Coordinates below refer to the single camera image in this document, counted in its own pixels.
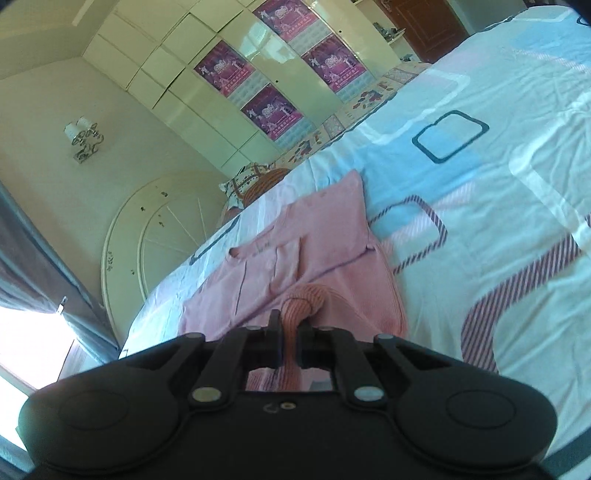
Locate magenta wall poster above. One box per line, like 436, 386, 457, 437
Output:
300, 32, 385, 105
193, 40, 274, 112
252, 0, 334, 48
239, 85, 331, 149

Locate cream glossy wardrobe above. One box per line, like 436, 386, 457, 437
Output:
82, 0, 419, 178

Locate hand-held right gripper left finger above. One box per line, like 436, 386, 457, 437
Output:
122, 309, 284, 413

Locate pink long-sleeve sweater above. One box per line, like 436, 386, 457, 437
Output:
178, 168, 410, 393

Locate bright window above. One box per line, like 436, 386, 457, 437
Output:
0, 302, 77, 395

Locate brown wooden door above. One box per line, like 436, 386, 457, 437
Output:
374, 0, 470, 64

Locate silver wall lamp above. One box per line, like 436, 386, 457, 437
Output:
63, 117, 105, 162

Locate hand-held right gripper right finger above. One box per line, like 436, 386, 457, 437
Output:
295, 318, 457, 412

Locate white corner shelves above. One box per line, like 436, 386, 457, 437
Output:
373, 20, 408, 45

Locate cream round headboard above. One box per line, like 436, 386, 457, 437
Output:
100, 171, 228, 344

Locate floral patterned bedspread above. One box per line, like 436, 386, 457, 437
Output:
272, 62, 431, 172

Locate blue grey curtain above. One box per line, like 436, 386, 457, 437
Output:
0, 180, 122, 354

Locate patterned pillow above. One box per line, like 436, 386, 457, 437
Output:
219, 161, 293, 211

